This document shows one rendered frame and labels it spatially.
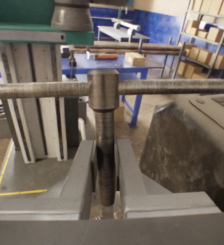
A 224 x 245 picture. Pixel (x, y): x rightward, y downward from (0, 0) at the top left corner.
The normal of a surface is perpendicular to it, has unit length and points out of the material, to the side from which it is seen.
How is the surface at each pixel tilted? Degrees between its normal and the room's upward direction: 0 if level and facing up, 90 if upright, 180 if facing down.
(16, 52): 90
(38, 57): 90
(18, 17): 90
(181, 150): 90
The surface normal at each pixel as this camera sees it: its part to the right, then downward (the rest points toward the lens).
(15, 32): 0.20, 0.58
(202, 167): -0.94, 0.12
